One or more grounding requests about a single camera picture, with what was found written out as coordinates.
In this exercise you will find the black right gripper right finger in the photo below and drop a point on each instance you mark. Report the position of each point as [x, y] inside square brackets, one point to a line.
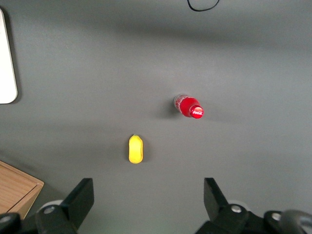
[219, 212]

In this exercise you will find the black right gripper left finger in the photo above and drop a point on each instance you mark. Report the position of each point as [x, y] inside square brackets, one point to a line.
[73, 212]

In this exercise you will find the beige plastic tray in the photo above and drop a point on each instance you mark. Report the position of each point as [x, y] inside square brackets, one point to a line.
[6, 61]

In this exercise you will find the wooden two-drawer cabinet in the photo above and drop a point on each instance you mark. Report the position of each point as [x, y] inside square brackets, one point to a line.
[14, 187]

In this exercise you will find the yellow lemon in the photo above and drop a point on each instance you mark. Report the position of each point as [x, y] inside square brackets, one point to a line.
[136, 149]

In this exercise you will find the red cola bottle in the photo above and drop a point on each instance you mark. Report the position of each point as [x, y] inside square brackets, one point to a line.
[189, 107]

